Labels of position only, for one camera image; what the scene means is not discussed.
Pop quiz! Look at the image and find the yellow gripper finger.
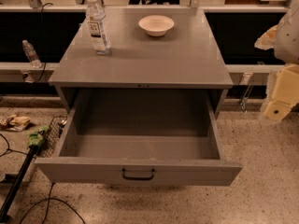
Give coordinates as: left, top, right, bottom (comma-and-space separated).
254, 25, 278, 50
263, 63, 299, 121

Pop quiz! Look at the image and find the clear plastic water bottle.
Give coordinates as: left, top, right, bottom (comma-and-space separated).
86, 0, 111, 55

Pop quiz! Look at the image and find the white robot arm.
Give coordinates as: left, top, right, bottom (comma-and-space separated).
254, 6, 299, 125

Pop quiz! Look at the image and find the open grey top drawer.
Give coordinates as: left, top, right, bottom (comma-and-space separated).
36, 89, 242, 186

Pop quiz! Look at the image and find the small clear bottle on ledge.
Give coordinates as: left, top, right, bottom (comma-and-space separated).
22, 40, 42, 69

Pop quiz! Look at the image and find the grey metal cabinet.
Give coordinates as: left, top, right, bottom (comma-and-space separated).
50, 6, 233, 119

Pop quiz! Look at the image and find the white ceramic bowl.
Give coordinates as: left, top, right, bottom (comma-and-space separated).
138, 15, 175, 37

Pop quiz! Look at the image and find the green cloth on pole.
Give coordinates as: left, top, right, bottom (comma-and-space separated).
26, 125, 49, 147

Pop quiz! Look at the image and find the crumpled paper on floor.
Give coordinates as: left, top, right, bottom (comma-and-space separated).
0, 115, 30, 132

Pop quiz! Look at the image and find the black pole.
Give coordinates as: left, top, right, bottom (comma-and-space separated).
0, 147, 38, 224

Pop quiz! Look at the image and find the black drawer handle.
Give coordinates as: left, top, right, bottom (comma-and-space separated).
121, 168, 155, 181

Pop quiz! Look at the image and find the black cable on ledge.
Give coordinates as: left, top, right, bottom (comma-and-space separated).
31, 2, 54, 83

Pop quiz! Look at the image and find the wire mesh basket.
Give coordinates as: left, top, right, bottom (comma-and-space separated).
38, 116, 67, 158

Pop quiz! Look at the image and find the black floor cable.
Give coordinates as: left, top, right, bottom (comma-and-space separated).
18, 182, 87, 224

